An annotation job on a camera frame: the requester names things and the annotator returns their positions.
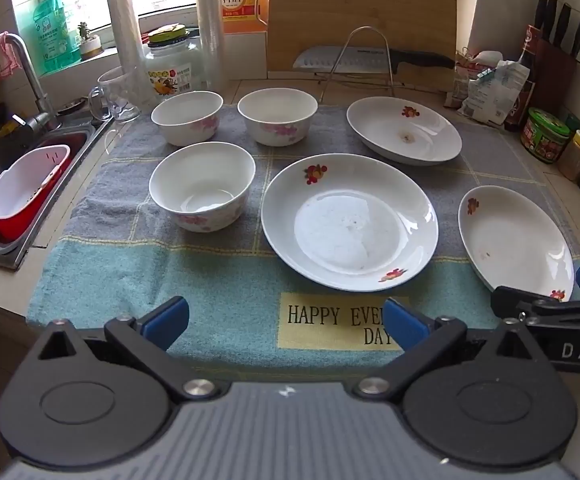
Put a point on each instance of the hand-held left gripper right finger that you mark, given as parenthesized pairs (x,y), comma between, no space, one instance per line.
(403,325)

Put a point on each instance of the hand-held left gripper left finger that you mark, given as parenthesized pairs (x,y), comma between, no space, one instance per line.
(167,321)

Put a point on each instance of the white floral bowl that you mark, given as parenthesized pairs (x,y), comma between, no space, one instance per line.
(185,109)
(200,180)
(277,109)

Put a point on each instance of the stained white floral plate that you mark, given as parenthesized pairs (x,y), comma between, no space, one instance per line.
(389,127)

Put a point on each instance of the blue grey printed towel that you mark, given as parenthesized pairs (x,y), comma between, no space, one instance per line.
(210,280)

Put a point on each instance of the yellow lid spice jar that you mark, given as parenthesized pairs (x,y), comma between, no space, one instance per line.
(574,157)

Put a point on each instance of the green lid sauce jar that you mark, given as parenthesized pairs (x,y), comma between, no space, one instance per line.
(544,140)

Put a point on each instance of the red basin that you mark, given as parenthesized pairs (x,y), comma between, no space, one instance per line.
(15,228)

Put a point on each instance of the dark sauce bottle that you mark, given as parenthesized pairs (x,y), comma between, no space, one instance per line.
(521,110)

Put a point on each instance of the white plastic colander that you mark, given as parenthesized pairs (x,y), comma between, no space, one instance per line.
(20,185)

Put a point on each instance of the dark wooden knife block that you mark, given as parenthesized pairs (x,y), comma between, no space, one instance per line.
(558,80)

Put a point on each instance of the white blue printed packet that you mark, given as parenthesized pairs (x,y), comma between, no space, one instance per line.
(492,95)

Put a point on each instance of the steel sink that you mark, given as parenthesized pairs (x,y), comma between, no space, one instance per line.
(77,136)

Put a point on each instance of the clear glass mug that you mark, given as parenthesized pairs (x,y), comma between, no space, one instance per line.
(120,95)

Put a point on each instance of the red white printed packet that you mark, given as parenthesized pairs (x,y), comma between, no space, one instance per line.
(464,72)

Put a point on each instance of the glass jar green lid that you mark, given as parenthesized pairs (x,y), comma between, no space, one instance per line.
(170,75)

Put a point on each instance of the steel faucet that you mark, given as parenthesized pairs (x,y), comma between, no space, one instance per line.
(30,76)

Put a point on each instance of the small potted plant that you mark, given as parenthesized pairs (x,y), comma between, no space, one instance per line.
(90,49)

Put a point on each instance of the plastic wrap roll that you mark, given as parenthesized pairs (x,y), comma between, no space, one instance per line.
(125,35)
(209,25)

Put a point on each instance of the green dish soap bottle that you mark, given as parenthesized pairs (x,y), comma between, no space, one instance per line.
(50,35)

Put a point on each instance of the bamboo cutting board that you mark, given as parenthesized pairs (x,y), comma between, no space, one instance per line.
(359,0)

